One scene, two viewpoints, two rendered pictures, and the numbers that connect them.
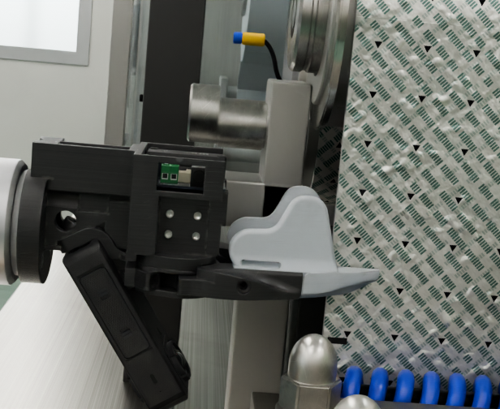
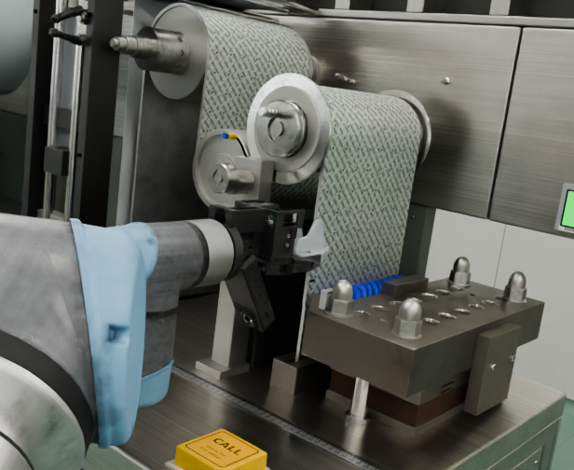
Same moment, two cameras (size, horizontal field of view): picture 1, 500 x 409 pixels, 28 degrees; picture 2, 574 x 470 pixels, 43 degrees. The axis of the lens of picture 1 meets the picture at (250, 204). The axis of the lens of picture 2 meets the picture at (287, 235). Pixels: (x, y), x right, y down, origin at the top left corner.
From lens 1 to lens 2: 0.69 m
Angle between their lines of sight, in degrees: 47
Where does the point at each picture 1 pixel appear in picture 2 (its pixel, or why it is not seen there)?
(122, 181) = (261, 224)
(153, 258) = (278, 258)
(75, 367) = not seen: hidden behind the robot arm
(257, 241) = (304, 242)
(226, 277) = (307, 262)
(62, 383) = not seen: hidden behind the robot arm
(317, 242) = (320, 239)
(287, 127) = (266, 183)
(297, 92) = (269, 165)
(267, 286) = (315, 262)
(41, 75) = not seen: outside the picture
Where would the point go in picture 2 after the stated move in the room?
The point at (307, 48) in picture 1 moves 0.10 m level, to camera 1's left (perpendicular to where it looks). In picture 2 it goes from (294, 148) to (239, 145)
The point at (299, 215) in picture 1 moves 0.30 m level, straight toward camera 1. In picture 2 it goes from (316, 228) to (527, 294)
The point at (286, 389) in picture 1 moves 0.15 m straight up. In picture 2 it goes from (338, 305) to (356, 187)
